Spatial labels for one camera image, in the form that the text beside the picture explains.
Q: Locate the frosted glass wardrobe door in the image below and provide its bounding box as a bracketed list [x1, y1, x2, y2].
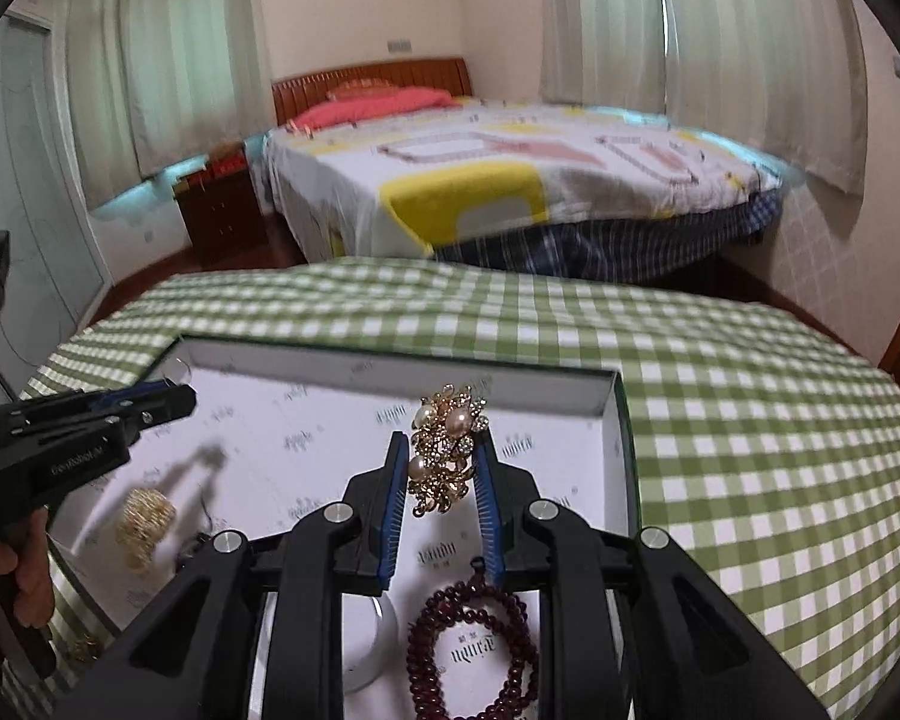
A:
[0, 13, 115, 410]

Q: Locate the wooden headboard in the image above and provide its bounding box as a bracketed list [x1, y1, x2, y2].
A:
[271, 55, 473, 126]

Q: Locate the green checkered tablecloth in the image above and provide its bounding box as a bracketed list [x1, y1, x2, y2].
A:
[16, 255, 900, 720]

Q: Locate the red box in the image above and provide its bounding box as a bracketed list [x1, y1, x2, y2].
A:
[205, 150, 250, 179]

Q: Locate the dark red bead bracelet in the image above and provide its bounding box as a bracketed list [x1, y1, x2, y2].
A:
[406, 561, 546, 720]

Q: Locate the green box with white lining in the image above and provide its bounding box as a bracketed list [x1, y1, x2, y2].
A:
[21, 333, 644, 720]

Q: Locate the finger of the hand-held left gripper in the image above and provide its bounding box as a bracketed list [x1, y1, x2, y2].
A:
[82, 381, 185, 415]
[0, 384, 198, 447]

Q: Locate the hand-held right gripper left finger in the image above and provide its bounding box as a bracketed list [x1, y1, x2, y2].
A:
[54, 431, 412, 720]

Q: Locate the pink pillow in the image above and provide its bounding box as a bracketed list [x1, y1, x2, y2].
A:
[283, 85, 460, 133]

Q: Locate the brown embroidered cushion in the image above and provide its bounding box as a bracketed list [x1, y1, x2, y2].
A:
[325, 82, 400, 101]

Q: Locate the white jade bangle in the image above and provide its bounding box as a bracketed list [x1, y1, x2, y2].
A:
[340, 591, 401, 695]

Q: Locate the gold mesh bracelet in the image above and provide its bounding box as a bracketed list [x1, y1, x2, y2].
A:
[115, 487, 179, 575]

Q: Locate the patterned bed sheet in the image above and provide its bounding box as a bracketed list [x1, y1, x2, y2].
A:
[261, 96, 787, 262]

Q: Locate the dark wooden nightstand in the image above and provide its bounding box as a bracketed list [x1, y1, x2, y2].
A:
[173, 163, 280, 269]

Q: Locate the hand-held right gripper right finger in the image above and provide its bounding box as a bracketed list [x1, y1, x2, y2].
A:
[471, 435, 835, 720]

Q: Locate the gold pearl flower brooch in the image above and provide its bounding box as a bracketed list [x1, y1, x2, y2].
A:
[407, 383, 493, 519]

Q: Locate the person's left hand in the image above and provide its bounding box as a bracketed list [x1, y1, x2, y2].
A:
[0, 529, 59, 632]

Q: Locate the white curtain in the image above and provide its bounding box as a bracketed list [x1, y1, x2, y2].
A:
[118, 0, 262, 179]
[61, 0, 149, 212]
[538, 0, 670, 112]
[654, 0, 872, 197]

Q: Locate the blue plaid bed skirt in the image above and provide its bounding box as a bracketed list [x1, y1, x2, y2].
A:
[435, 189, 787, 287]

